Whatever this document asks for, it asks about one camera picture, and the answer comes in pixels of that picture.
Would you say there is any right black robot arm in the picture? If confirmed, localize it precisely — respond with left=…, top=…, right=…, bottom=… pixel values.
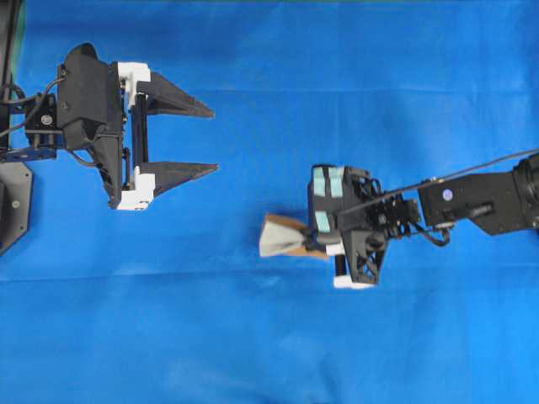
left=302, top=150, right=538, bottom=289

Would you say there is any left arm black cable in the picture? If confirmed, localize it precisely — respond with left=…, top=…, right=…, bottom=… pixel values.
left=0, top=69, right=67, bottom=140

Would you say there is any grey and brown sponge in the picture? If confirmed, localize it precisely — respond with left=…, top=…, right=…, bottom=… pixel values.
left=259, top=214, right=328, bottom=260

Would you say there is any blue table cloth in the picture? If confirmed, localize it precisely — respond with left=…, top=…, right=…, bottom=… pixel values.
left=1, top=1, right=538, bottom=403

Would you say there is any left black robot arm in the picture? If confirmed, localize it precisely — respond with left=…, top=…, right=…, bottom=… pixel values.
left=1, top=43, right=218, bottom=211

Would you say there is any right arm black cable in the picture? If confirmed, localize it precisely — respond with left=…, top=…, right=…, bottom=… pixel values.
left=336, top=147, right=539, bottom=218

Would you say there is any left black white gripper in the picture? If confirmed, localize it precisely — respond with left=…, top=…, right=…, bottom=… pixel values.
left=57, top=43, right=219, bottom=210

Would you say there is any black frame post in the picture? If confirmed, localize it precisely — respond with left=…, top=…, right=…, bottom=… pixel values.
left=1, top=0, right=26, bottom=102

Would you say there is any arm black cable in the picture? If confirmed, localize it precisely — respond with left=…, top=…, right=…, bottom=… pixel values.
left=0, top=69, right=67, bottom=140
left=336, top=147, right=539, bottom=218

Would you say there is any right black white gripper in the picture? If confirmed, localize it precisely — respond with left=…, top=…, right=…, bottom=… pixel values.
left=299, top=164, right=388, bottom=290

